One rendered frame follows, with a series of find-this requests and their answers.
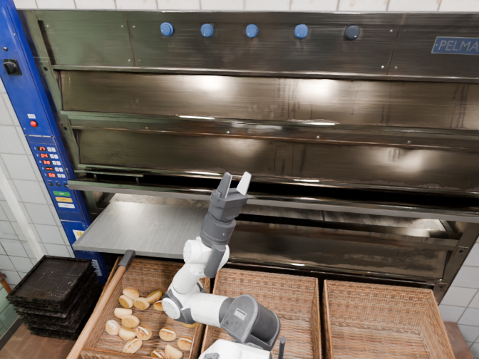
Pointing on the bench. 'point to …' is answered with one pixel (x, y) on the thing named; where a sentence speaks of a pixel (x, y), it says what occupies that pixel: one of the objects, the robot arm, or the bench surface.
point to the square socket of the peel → (127, 258)
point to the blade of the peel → (142, 229)
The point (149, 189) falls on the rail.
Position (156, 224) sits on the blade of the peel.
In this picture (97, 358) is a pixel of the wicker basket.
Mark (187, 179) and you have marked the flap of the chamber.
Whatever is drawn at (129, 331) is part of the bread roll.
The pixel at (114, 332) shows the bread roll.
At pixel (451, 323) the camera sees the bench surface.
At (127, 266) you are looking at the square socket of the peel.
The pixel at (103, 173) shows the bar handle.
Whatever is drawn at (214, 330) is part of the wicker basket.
